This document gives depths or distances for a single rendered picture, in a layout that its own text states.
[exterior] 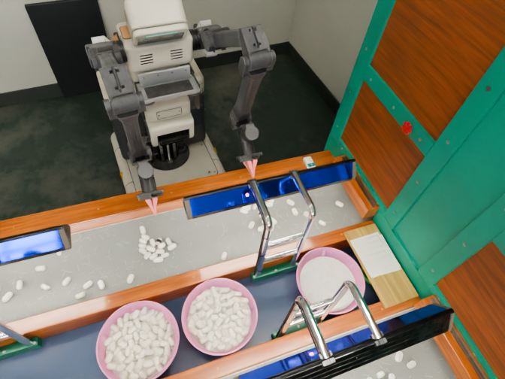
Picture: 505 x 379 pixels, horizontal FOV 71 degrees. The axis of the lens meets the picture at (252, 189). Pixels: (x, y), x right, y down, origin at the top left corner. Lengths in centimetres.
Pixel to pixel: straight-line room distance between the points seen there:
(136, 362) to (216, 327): 28
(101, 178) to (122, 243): 123
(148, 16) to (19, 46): 182
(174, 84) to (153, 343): 103
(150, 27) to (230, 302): 105
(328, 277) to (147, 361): 72
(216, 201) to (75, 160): 183
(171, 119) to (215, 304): 92
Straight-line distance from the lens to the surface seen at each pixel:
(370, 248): 154
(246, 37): 118
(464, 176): 123
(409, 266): 153
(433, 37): 126
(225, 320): 136
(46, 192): 275
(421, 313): 115
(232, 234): 149
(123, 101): 110
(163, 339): 137
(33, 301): 153
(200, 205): 115
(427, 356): 152
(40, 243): 119
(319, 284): 145
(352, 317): 142
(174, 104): 178
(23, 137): 316
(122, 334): 138
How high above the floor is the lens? 205
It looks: 54 degrees down
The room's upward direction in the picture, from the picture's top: 8 degrees clockwise
